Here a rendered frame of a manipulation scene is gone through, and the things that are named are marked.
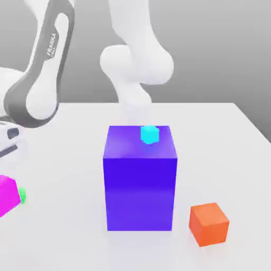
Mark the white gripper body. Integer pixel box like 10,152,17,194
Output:
0,138,27,167

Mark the large blue box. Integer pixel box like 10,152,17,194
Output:
103,125,178,232

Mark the small cyan cube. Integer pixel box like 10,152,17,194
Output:
140,125,160,145

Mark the large orange box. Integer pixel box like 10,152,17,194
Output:
188,202,230,248

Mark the small green cube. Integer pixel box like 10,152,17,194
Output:
18,186,27,205

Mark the large magenta box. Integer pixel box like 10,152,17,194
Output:
0,175,22,219

